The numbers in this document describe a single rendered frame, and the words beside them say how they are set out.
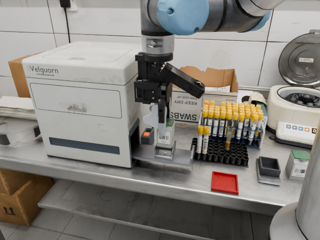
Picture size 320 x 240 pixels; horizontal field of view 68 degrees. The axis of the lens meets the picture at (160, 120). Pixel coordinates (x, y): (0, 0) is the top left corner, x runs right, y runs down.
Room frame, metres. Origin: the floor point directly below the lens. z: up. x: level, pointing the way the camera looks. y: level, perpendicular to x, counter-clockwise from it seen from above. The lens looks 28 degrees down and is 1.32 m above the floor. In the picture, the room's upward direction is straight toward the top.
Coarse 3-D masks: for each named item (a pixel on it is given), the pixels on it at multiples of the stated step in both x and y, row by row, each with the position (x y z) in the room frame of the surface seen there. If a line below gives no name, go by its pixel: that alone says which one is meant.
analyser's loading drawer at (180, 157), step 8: (136, 144) 0.60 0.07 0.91; (144, 144) 0.60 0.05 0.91; (136, 152) 0.56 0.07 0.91; (144, 152) 0.56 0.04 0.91; (152, 152) 0.56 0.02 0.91; (160, 152) 0.56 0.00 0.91; (168, 152) 0.56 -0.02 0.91; (176, 152) 0.56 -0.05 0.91; (184, 152) 0.56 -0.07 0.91; (192, 152) 0.53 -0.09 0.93; (152, 160) 0.53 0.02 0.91; (160, 160) 0.52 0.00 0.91; (168, 160) 0.52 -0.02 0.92; (176, 160) 0.52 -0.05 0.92; (184, 160) 0.52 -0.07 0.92; (192, 160) 0.52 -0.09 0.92
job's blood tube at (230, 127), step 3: (231, 126) 0.60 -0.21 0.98; (228, 129) 0.60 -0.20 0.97; (231, 129) 0.59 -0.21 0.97; (228, 132) 0.59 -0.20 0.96; (231, 132) 0.59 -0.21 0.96; (228, 135) 0.59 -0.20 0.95; (231, 135) 0.59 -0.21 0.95; (228, 138) 0.59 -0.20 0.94; (228, 141) 0.59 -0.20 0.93; (228, 144) 0.59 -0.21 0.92; (225, 147) 0.60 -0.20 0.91; (228, 147) 0.59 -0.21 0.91
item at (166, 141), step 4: (168, 128) 0.54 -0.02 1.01; (172, 128) 0.54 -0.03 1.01; (168, 132) 0.53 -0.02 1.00; (172, 132) 0.54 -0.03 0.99; (164, 136) 0.53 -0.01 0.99; (168, 136) 0.53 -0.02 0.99; (172, 136) 0.54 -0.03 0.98; (160, 140) 0.53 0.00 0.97; (164, 140) 0.53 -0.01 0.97; (168, 140) 0.53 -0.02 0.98; (172, 140) 0.55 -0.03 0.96; (160, 144) 0.53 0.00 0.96; (164, 144) 0.53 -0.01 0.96; (168, 144) 0.53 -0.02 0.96
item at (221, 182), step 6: (216, 174) 0.51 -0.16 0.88; (222, 174) 0.51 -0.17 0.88; (228, 174) 0.50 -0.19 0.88; (234, 174) 0.50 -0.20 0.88; (216, 180) 0.48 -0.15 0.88; (222, 180) 0.48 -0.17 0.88; (228, 180) 0.48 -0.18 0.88; (234, 180) 0.48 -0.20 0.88; (216, 186) 0.46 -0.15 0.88; (222, 186) 0.46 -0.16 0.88; (228, 186) 0.46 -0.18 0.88; (234, 186) 0.46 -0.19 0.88; (228, 192) 0.44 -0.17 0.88; (234, 192) 0.44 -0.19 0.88
